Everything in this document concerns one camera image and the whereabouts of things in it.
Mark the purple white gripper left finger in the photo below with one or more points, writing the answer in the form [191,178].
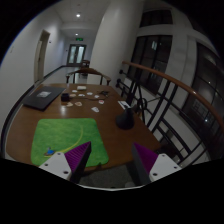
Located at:
[69,165]

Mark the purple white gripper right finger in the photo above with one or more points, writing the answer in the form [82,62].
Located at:
[151,166]

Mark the green mouse pad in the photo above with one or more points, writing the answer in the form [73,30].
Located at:
[62,135]

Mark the black computer mouse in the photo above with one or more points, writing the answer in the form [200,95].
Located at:
[125,120]

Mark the white card by mouse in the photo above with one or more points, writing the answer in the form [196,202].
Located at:
[124,104]

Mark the black metal railing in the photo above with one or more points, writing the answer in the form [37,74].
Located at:
[187,131]

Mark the round beige coaster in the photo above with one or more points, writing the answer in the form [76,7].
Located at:
[69,104]

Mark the white card near centre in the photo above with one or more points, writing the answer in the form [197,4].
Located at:
[95,109]

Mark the pink round coaster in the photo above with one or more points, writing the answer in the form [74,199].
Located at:
[78,104]

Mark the dark closed laptop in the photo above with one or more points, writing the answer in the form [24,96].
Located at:
[42,98]

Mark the white box on table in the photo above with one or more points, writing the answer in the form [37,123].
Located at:
[81,88]

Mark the small dark object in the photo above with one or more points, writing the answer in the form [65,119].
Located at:
[104,93]

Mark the wooden armchair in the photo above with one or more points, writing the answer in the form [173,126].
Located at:
[86,71]

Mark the wooden stair handrail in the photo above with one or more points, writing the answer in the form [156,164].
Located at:
[181,85]

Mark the glass double door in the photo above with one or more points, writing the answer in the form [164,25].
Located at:
[76,54]

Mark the green exit sign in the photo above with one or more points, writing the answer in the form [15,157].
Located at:
[79,39]

